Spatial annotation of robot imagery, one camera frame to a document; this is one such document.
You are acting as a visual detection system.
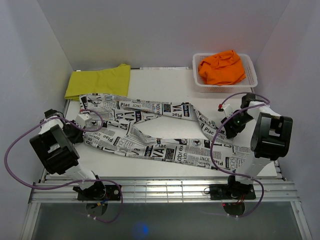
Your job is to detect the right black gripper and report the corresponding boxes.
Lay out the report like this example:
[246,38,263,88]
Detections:
[220,112,254,140]

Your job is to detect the newspaper print trousers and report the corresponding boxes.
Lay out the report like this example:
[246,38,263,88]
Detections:
[79,93,250,170]

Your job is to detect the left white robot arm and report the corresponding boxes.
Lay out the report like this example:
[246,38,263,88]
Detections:
[29,109,107,200]

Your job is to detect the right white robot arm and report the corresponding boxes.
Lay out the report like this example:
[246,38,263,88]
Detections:
[218,93,293,199]

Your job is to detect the orange trousers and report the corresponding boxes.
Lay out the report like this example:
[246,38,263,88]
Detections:
[198,50,246,86]

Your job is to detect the folded yellow-green trousers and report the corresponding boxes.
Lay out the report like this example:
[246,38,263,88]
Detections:
[64,64,131,101]

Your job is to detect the white plastic basket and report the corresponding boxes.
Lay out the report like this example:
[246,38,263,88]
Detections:
[192,53,258,93]

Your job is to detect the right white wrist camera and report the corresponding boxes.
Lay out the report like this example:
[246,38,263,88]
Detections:
[218,103,235,119]

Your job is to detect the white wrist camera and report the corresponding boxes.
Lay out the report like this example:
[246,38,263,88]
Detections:
[75,113,92,129]
[218,103,235,119]

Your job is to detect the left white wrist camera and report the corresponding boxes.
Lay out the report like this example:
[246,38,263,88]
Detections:
[75,113,92,129]

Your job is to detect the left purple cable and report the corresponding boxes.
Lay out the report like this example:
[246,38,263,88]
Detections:
[3,109,124,224]

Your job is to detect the aluminium rail frame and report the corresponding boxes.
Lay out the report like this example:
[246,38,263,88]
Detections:
[20,99,313,240]

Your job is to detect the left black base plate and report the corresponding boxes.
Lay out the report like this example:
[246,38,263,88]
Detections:
[76,184,121,202]

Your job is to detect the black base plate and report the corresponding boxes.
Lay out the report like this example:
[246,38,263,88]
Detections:
[203,184,256,200]
[76,184,121,202]

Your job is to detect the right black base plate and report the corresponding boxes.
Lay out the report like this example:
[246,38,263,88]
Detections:
[203,184,256,200]

